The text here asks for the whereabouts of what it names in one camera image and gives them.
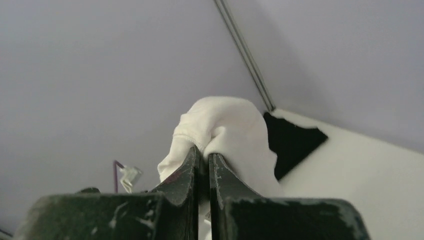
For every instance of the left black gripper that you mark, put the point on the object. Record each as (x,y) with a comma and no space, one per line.
(89,190)

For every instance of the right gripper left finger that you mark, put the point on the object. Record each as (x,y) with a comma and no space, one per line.
(167,212)

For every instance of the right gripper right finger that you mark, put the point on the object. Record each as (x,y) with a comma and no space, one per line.
(240,213)

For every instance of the white t shirt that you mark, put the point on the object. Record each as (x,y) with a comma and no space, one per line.
(232,127)

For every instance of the folded black t shirt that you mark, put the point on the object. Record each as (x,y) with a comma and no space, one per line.
(291,143)

